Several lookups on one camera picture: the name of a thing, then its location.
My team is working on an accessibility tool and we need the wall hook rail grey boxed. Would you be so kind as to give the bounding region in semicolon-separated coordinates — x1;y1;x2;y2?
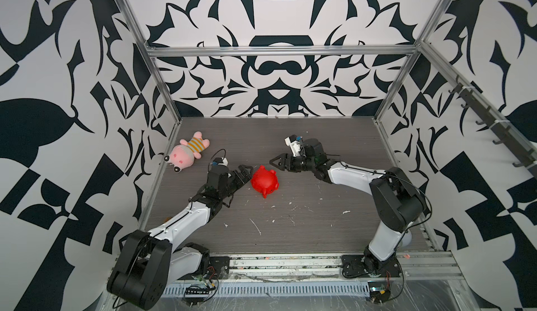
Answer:
450;75;536;178

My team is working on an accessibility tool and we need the white vented cable duct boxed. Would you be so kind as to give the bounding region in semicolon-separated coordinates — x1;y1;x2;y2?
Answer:
161;280;371;299

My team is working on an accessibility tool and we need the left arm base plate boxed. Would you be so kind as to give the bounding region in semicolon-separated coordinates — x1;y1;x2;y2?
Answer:
178;256;231;280

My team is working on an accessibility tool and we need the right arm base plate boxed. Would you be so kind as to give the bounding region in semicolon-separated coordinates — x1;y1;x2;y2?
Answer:
341;254;401;279

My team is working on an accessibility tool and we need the circuit board with wires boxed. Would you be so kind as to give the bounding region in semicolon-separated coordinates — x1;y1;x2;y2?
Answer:
183;276;220;306
367;272;406;305

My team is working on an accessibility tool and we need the red piggy bank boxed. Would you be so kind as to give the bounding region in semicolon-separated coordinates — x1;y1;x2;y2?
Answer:
250;166;279;199

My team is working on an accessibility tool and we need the left circuit board with wires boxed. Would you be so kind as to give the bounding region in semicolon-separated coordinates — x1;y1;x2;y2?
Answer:
183;276;220;306

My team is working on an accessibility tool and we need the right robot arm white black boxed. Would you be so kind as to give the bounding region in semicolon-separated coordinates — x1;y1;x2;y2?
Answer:
269;135;428;278

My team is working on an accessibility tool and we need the right circuit board with wires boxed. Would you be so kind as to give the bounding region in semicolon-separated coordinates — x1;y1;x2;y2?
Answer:
367;272;406;305

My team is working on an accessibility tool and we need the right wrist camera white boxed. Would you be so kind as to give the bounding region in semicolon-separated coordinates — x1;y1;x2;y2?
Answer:
285;135;303;157

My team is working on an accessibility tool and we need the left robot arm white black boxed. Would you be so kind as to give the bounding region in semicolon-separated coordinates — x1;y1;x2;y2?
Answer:
106;163;253;310

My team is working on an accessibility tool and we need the pink plush pig toy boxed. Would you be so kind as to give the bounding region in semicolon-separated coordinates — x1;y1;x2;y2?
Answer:
164;131;211;173

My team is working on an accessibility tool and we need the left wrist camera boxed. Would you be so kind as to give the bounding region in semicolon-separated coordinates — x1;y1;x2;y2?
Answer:
214;157;228;166

